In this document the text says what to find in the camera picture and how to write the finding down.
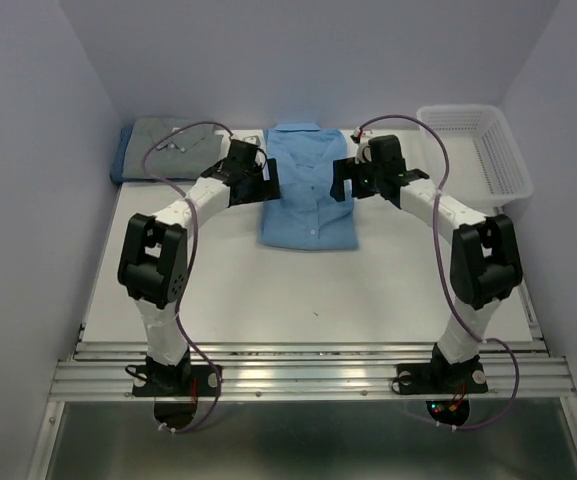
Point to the folded dark blue shirt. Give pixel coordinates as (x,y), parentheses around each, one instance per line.
(117,166)

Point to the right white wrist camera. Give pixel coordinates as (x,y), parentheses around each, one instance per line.
(361,137)

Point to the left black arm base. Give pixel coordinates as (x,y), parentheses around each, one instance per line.
(199,382)

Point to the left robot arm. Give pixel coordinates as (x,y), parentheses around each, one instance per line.
(159,250)

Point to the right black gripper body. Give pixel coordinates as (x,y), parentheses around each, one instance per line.
(364,181)

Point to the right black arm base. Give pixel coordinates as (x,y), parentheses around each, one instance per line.
(423,379)

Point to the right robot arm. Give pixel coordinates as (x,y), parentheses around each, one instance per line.
(483,270)

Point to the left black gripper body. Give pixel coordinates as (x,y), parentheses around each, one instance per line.
(254,189)

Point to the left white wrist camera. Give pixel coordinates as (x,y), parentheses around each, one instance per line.
(253,140)

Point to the aluminium mounting rail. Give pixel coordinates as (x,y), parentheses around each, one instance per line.
(309,371)

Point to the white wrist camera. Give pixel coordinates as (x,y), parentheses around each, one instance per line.
(361,137)
(253,140)

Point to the folded grey shirt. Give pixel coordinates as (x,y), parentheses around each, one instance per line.
(183,157)

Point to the light blue long sleeve shirt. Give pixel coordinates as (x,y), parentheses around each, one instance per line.
(306,217)

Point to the white plastic basket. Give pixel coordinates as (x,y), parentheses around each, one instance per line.
(487,169)

